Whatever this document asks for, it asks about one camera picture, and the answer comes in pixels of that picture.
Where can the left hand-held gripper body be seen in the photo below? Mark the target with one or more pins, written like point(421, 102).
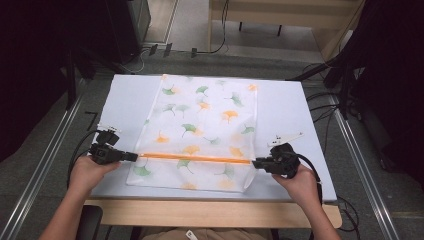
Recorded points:
point(105, 154)

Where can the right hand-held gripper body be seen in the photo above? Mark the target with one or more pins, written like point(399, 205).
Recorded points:
point(286, 161)

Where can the white leaf-print mesh laundry bag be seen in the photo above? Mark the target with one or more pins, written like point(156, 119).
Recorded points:
point(200, 126)

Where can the person's left hand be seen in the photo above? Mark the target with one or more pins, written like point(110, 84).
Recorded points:
point(83, 175)

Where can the person's right hand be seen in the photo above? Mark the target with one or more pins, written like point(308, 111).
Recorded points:
point(303, 188)

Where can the white table cover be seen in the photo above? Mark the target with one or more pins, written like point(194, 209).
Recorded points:
point(286, 110)

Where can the wooden table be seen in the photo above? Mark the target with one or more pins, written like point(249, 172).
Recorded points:
point(206, 213)

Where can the person's beige pants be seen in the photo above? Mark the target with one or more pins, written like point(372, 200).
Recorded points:
point(213, 234)

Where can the black metal stand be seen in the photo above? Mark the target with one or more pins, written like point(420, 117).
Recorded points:
point(343, 86)

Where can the white clothing tag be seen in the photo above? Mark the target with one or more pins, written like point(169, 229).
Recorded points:
point(191, 235)

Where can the black cabinet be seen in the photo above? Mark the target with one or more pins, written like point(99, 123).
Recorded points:
point(123, 26)

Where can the light wooden bench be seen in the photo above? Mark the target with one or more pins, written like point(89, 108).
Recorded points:
point(266, 13)

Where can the metal floor rail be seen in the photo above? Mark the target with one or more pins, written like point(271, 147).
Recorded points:
point(43, 160)
point(363, 166)

